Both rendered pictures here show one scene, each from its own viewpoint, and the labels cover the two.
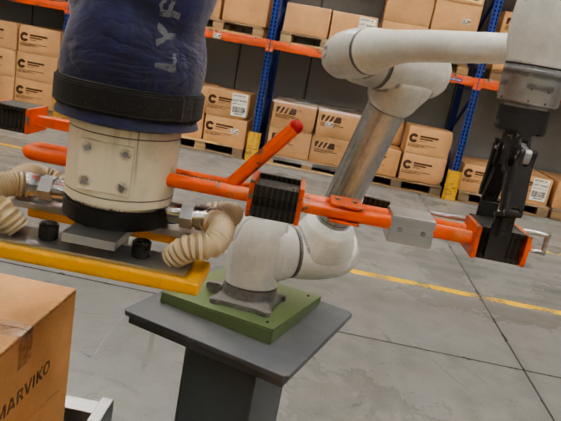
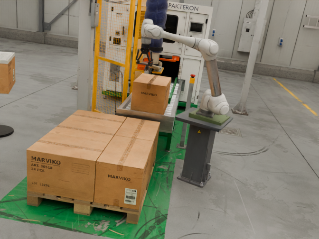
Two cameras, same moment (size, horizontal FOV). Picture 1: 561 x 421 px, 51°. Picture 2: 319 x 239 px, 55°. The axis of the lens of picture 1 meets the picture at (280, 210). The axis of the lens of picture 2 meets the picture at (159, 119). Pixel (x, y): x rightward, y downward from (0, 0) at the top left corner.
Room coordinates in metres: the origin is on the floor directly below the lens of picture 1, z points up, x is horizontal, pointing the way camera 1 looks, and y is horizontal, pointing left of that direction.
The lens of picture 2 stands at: (1.26, -3.16, 1.74)
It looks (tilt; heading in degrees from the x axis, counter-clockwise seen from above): 19 degrees down; 93
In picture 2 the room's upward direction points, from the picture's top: 7 degrees clockwise
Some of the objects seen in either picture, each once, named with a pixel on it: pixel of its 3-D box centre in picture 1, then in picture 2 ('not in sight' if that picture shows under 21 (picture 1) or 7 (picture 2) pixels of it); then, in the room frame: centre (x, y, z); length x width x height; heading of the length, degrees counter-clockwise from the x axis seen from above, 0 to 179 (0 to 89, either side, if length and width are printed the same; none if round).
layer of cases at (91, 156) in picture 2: not in sight; (103, 151); (0.60, -0.32, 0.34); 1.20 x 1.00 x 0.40; 88
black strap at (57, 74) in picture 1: (131, 94); (152, 47); (0.93, 0.26, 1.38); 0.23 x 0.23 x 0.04
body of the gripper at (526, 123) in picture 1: (517, 136); (145, 48); (0.92, -0.33, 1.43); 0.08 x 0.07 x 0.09; 178
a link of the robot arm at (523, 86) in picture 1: (530, 88); (145, 40); (0.92, -0.33, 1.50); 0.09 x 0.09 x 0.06
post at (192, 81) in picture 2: not in sight; (186, 113); (1.44, 0.90, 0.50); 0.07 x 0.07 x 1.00; 88
